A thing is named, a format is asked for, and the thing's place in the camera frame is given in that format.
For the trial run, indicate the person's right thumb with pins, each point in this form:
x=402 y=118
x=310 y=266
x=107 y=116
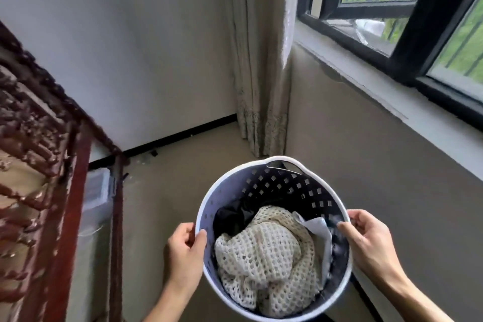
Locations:
x=346 y=235

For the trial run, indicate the clear plastic storage box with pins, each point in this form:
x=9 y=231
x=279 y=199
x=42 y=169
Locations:
x=96 y=191

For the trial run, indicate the black framed window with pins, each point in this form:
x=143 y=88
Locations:
x=415 y=23

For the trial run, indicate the grey cloth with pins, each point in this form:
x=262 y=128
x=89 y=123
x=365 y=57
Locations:
x=320 y=235

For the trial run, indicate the black garment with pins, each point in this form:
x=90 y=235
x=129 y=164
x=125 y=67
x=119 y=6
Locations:
x=232 y=214

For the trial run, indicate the cream mesh knit garment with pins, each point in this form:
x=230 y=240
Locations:
x=268 y=257

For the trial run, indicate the person's right forearm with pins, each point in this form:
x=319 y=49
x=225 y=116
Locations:
x=409 y=295

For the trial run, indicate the person's left hand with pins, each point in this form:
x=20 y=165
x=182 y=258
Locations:
x=185 y=255

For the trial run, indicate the beige curtain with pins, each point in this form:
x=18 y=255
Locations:
x=260 y=50

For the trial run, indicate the person's left thumb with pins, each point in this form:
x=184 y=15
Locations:
x=200 y=244

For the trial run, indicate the carved dark wooden railing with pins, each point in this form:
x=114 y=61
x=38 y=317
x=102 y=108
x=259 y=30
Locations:
x=41 y=182

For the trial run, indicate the white perforated laundry basket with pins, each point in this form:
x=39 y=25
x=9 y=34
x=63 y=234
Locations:
x=264 y=182

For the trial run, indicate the person's left forearm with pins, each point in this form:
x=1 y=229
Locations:
x=171 y=301

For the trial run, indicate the person's right hand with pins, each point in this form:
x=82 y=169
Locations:
x=371 y=244

